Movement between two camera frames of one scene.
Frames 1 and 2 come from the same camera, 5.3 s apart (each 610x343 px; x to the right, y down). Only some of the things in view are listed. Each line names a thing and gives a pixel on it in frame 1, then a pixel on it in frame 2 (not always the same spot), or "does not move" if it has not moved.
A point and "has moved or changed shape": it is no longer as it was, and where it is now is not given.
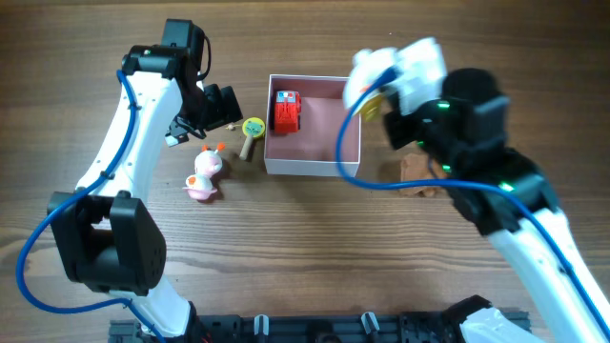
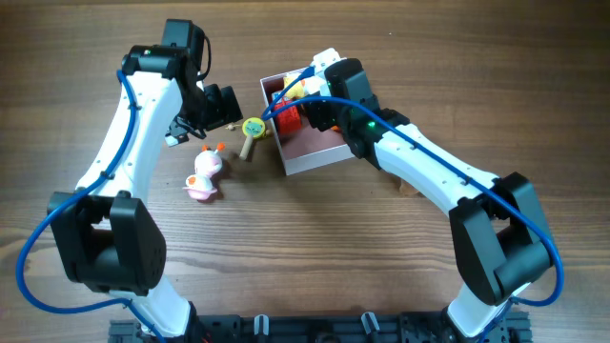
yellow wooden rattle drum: (252, 128) does not move
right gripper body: (397, 130) to (315, 114)
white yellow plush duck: (368, 66) to (303, 87)
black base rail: (308, 328) does not move
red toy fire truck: (288, 109) has moved or changed shape
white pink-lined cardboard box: (303, 122) has moved or changed shape
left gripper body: (201, 111) does not move
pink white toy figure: (207, 163) does not move
